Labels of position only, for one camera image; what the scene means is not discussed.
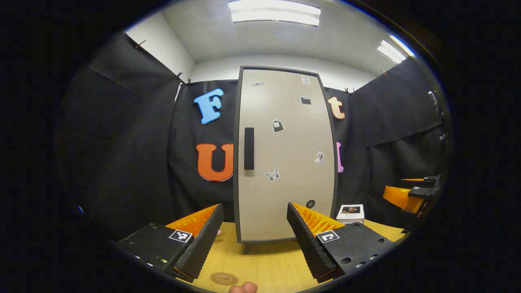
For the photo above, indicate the round brown coaster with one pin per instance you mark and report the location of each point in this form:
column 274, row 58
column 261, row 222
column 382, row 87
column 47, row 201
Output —
column 224, row 278

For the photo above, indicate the large ceiling light panel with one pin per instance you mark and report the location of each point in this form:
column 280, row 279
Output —
column 274, row 12

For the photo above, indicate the white cover book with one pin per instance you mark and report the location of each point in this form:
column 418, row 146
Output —
column 350, row 211

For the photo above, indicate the small ceiling light panel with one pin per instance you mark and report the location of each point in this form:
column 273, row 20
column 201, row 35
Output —
column 392, row 51

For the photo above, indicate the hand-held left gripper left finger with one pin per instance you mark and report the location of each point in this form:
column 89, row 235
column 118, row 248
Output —
column 203, row 244

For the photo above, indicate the black backdrop cloth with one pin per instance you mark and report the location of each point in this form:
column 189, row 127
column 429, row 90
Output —
column 134, row 142

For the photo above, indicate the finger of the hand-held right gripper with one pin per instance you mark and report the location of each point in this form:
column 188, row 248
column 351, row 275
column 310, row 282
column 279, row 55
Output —
column 433, row 181
column 401, row 197

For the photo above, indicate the beige cabinet door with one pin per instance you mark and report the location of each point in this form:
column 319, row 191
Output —
column 285, row 195

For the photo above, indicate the dark grey cabinet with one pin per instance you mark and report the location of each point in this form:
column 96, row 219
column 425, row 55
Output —
column 237, row 162

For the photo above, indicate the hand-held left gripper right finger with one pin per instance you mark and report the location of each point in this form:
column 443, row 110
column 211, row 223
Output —
column 307, row 244

